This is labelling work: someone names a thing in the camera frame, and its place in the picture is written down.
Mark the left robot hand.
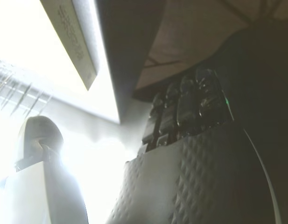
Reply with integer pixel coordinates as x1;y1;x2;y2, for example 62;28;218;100
3;66;279;224

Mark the beige book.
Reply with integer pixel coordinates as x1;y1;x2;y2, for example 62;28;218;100
39;0;99;92

